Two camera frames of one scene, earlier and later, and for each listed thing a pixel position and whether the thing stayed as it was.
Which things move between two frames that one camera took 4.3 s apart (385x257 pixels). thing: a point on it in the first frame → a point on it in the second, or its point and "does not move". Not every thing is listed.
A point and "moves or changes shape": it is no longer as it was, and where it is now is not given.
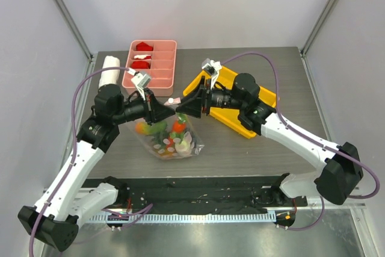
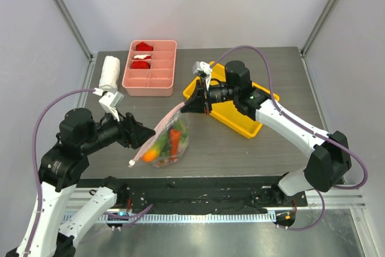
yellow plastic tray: (230, 115) does not move
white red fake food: (143, 56) does not move
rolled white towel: (111, 76) does not move
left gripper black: (154, 110) → (135, 133)
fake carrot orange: (179, 126) → (175, 136)
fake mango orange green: (143, 128) → (151, 153)
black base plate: (199, 195) does not move
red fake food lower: (140, 64) does not move
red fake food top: (142, 46) does not move
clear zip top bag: (172, 138) moves or changes shape
